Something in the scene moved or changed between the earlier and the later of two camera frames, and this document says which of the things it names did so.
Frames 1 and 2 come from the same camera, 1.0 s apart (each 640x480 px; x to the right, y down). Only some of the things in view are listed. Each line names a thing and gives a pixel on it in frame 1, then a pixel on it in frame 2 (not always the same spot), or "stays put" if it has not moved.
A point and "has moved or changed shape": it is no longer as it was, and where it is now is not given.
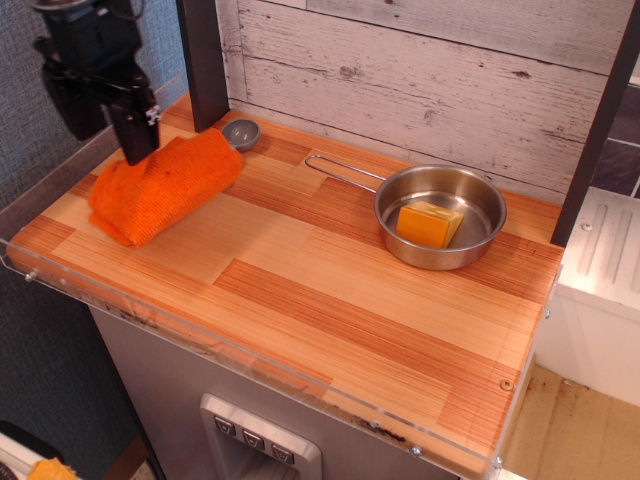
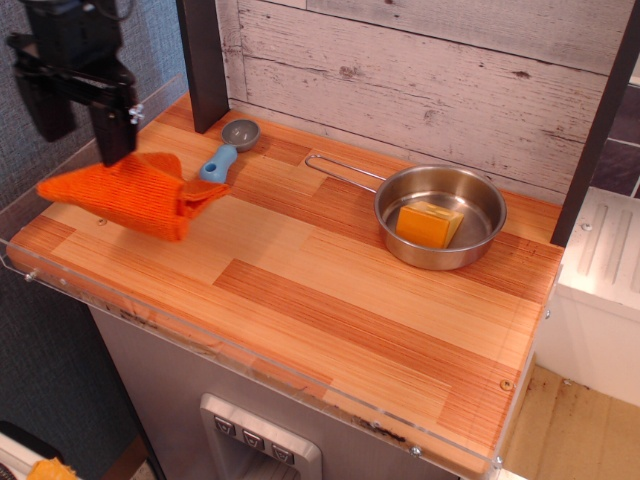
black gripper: [98, 44] -> [71, 58]
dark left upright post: [201, 41] stays put
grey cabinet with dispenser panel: [204, 417] stays put
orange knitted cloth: [137, 203] has moved or changed shape
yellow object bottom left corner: [51, 469] stays put
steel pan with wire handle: [436, 217] stays put
